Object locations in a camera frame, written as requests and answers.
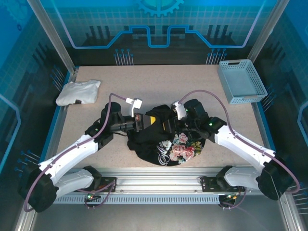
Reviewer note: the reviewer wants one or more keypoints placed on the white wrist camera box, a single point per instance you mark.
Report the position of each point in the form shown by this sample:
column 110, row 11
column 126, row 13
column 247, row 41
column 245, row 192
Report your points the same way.
column 179, row 111
column 136, row 104

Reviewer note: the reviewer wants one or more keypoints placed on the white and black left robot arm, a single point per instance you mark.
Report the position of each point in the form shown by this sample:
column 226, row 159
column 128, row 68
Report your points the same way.
column 69, row 154

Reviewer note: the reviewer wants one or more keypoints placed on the pale blue perforated plastic basket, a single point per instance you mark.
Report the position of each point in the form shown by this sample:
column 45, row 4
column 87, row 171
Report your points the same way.
column 240, row 79

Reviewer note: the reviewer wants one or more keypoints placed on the black floral print t-shirt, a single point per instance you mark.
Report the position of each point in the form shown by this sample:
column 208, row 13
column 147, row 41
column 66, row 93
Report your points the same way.
column 149, row 144

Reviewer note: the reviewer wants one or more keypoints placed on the folded white t-shirt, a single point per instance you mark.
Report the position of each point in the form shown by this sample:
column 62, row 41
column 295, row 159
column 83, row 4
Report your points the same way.
column 77, row 91

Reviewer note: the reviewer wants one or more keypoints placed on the aluminium mounting rail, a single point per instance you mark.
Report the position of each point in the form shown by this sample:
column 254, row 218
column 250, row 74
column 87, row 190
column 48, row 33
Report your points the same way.
column 156, row 180

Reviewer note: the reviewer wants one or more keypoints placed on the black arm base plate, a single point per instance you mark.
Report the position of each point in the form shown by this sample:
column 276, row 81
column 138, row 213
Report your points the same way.
column 108, row 184
column 209, row 184

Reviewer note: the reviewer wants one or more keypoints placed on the small black tag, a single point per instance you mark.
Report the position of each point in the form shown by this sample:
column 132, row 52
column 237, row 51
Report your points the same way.
column 77, row 101

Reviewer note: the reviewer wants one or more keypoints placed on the aluminium frame post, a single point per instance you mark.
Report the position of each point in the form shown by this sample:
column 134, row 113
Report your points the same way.
column 263, row 33
column 54, row 33

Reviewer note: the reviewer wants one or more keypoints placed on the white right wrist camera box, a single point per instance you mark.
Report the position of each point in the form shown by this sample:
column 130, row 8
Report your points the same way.
column 179, row 111

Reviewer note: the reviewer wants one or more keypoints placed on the steel sheet panel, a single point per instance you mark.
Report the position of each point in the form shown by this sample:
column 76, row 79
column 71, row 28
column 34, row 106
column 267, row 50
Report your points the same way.
column 156, row 219

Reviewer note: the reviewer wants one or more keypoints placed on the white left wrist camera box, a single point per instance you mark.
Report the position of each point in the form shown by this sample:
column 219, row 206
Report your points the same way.
column 136, row 104

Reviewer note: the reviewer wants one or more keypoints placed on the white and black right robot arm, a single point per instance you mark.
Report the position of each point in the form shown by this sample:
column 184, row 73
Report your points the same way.
column 243, row 144

